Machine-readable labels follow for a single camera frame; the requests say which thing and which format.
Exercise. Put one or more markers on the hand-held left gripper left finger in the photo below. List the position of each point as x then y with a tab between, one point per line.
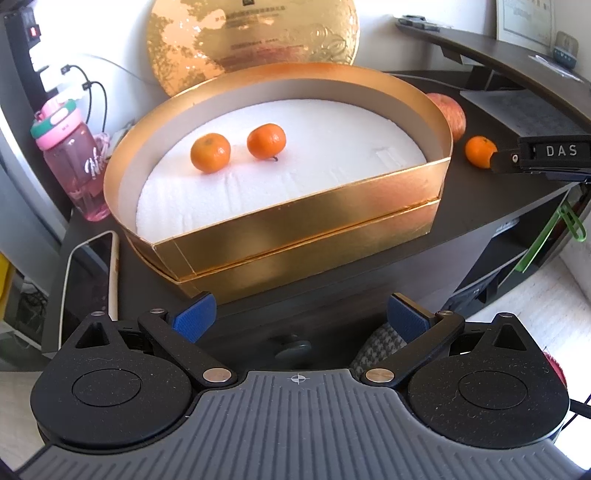
194	318

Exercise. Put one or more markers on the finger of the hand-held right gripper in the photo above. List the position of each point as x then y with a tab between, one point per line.
505	160

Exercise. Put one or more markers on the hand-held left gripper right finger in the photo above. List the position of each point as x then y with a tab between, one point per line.
408	318

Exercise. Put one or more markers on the mandarin orange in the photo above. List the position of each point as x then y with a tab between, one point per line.
266	141
478	151
210	153

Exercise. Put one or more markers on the red apple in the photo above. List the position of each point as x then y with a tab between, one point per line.
450	113

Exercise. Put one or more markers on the gold gift box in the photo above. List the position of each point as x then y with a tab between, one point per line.
300	230

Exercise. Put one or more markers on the gold box lid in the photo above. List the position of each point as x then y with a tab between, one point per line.
254	41

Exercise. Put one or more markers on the dark wooden desktop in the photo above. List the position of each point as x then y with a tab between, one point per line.
471	203

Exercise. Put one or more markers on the houndstooth cloth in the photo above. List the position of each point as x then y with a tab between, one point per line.
376	353

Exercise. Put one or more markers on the green clip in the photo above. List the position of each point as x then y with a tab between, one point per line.
561	221

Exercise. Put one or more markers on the clear plastic sleeve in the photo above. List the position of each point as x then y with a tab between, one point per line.
556	67

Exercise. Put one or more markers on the small teal desk calendar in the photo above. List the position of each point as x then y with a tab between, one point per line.
565	50

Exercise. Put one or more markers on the grey drawer knob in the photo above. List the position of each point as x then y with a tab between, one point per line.
293	348

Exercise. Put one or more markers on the smartphone with white case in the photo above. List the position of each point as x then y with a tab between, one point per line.
90	281

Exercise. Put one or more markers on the dark curved desk shelf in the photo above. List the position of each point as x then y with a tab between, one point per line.
489	50

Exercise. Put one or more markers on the framed paper certificate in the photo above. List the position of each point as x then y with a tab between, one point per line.
524	23

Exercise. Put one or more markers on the black flat object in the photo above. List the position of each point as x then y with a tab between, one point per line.
418	22

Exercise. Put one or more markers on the white foam insert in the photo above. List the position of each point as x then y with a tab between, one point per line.
300	175

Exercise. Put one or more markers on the yellow plastic bin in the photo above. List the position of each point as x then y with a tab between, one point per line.
3	286

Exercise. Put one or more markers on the pink water bottle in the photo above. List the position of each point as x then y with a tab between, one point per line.
74	166

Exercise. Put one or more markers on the white charger plugs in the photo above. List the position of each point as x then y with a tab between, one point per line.
46	74

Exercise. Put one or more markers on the black power strip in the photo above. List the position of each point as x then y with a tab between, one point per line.
23	37

